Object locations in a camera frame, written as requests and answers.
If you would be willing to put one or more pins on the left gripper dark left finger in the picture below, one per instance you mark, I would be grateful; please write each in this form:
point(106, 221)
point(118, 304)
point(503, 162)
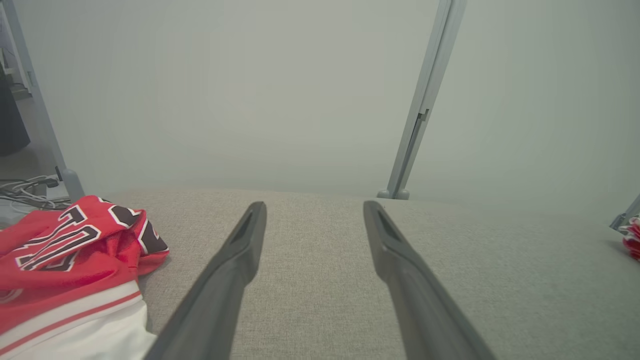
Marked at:
point(220, 300)

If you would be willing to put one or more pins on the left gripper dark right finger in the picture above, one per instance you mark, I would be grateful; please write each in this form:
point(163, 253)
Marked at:
point(425, 310)

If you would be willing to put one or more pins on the red white crumpled cloth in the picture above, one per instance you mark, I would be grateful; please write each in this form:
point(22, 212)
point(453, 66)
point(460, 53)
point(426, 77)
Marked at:
point(632, 240)

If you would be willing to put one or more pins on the red white sports jersey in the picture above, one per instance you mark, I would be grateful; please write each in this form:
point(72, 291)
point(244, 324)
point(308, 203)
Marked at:
point(75, 270)

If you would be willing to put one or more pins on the dark grey box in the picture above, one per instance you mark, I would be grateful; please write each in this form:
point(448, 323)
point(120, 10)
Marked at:
point(10, 120)

